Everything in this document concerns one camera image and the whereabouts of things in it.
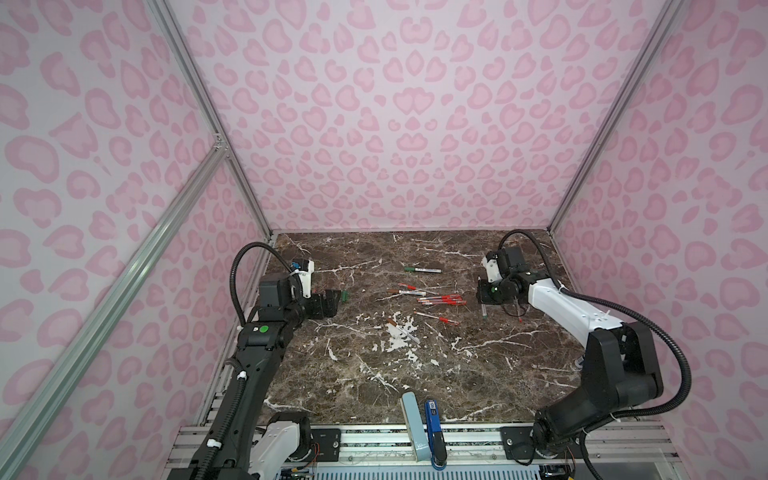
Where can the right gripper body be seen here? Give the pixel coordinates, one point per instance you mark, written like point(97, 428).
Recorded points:
point(494, 293)

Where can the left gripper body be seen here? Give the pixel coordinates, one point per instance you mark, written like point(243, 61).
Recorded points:
point(312, 308)

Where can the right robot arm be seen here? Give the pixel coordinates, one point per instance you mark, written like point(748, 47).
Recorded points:
point(620, 366)

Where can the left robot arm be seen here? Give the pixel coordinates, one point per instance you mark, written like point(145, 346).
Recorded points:
point(232, 448)

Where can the blue black tool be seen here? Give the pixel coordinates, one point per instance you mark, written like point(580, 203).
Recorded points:
point(435, 436)

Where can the light blue box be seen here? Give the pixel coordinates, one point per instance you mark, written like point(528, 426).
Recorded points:
point(415, 427)

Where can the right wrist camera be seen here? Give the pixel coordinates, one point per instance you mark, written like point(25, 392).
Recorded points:
point(490, 264)

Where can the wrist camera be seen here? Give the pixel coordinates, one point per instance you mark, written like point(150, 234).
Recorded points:
point(303, 269)
point(490, 264)

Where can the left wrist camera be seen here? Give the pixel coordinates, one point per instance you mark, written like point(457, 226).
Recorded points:
point(303, 269)

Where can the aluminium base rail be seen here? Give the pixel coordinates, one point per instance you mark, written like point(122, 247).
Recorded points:
point(486, 450)

